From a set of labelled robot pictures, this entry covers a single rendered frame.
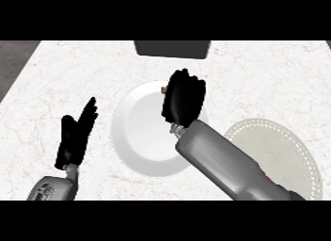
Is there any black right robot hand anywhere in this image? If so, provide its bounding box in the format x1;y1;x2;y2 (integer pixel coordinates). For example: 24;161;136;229
160;68;207;129

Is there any dark grey appliance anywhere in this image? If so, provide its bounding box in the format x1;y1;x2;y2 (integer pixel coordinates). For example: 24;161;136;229
133;40;213;60

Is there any pale round lace placemat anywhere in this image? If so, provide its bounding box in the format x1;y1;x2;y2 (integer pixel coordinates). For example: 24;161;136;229
223;118;323;201

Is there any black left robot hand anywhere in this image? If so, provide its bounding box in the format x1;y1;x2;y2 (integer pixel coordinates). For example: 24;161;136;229
53;96;101;171

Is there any white round plate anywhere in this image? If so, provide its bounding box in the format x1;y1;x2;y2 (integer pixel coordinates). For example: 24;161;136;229
108;80;210;178

